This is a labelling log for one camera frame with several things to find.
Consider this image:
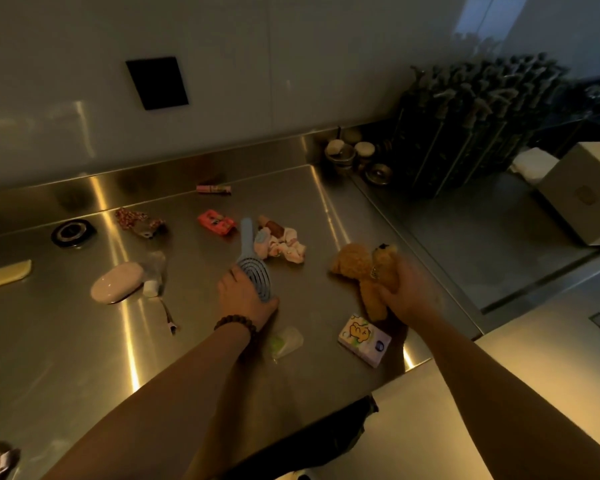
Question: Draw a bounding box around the person's left hand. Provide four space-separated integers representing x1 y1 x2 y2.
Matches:
217 265 280 332

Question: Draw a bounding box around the person's right hand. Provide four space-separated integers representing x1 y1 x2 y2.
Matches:
377 259 444 329

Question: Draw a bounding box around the blue round hairbrush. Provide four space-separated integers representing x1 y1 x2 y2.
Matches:
235 218 274 302

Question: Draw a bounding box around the brown teddy bear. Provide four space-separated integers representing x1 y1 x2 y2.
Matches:
328 243 402 323

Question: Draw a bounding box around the person's left forearm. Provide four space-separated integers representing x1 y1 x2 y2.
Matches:
42 322 256 480

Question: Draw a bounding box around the person's right forearm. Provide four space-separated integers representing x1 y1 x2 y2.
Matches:
420 315 600 480

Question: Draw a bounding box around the clear packet with green item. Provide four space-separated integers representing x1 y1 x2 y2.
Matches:
263 326 305 364

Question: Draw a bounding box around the white cartoon tissue packet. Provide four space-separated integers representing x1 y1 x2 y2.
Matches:
337 314 392 369

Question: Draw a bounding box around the floral white cloth bundle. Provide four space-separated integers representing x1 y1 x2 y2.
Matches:
253 215 307 266

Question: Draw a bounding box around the metal hair clip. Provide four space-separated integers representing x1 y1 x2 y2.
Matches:
159 297 181 336

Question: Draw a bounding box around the red snack packet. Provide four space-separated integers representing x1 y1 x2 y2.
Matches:
197 210 237 236

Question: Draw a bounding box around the stainless steel sink basin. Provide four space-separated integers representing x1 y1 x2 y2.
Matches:
350 167 600 315

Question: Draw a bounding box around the small round metal tin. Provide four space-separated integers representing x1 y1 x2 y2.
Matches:
365 164 394 186

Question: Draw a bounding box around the clear pouch with white bottle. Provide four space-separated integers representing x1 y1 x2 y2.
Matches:
139 252 168 298

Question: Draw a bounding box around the person's dark clothing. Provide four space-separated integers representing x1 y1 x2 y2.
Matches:
225 395 380 480

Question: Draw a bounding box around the small metal jar with lid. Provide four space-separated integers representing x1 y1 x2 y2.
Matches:
324 140 356 170
354 141 376 168

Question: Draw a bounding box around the pink oval case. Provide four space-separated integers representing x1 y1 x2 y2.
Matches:
90 262 146 305

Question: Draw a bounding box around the patterned fabric scrunchie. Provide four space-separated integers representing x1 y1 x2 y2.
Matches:
115 207 168 239

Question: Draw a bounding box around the row of dark pump bottles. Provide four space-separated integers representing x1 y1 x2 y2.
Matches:
391 53 571 198

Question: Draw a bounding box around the black round disc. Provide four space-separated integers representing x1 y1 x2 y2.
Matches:
51 219 97 248

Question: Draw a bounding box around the white cardboard box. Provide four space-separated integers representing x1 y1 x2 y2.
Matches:
536 141 600 246

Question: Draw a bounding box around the pale yellow flat strip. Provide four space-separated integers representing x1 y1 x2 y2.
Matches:
0 259 32 292

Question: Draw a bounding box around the dark bead bracelet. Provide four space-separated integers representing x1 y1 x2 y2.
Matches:
213 315 258 341

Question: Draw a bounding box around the black square wall panel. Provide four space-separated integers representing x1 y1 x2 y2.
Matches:
125 57 190 111

